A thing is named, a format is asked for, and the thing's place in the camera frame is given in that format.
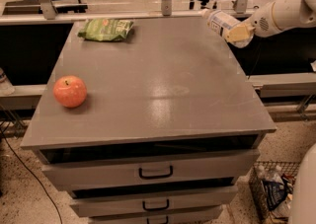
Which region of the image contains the black floor cable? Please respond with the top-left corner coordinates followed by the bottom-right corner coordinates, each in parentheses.
top-left (0, 125), bottom-right (64, 224)

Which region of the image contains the top grey drawer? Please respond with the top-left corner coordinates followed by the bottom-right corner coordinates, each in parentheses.
top-left (42, 149), bottom-right (260, 191)

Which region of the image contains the red snack bag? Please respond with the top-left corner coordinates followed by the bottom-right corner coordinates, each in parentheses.
top-left (281, 174), bottom-right (295, 194)

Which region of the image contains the green jalapeno chip bag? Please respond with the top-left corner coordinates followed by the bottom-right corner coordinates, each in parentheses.
top-left (78, 19), bottom-right (133, 41)

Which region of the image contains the red apple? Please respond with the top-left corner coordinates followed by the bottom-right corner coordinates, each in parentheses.
top-left (53, 75), bottom-right (87, 109)

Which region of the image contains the wire basket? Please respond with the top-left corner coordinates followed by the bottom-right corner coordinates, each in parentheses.
top-left (249, 161), bottom-right (299, 224)

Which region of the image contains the middle grey drawer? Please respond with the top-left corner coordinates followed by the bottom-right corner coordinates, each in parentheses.
top-left (70, 186), bottom-right (238, 218)

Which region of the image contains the tan snack bag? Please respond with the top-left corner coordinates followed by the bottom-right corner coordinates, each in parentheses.
top-left (272, 194), bottom-right (292, 219)

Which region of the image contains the grey drawer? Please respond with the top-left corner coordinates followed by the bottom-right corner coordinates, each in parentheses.
top-left (42, 149), bottom-right (260, 191)
top-left (88, 205), bottom-right (222, 224)
top-left (70, 186), bottom-right (238, 218)

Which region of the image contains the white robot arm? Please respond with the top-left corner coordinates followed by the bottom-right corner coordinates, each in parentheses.
top-left (224, 0), bottom-right (316, 224)

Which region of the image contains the grey metal rail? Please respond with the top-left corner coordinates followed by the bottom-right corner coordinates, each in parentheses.
top-left (0, 5), bottom-right (265, 27)

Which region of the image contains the grey drawer cabinet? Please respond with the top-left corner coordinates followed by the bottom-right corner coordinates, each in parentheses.
top-left (19, 16), bottom-right (277, 224)

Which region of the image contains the bottle in basket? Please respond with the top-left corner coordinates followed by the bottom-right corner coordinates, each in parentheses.
top-left (256, 165), bottom-right (282, 184)

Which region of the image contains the bottom grey drawer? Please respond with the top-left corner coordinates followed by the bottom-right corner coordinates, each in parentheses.
top-left (88, 205), bottom-right (222, 224)

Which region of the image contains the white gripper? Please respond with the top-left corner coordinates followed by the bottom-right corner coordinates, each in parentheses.
top-left (225, 2), bottom-right (281, 42)

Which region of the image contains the dark blue snack bag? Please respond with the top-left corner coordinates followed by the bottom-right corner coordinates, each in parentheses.
top-left (263, 181), bottom-right (287, 211)

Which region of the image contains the clear plastic water bottle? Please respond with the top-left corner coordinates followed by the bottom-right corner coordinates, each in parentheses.
top-left (200, 9), bottom-right (252, 48)

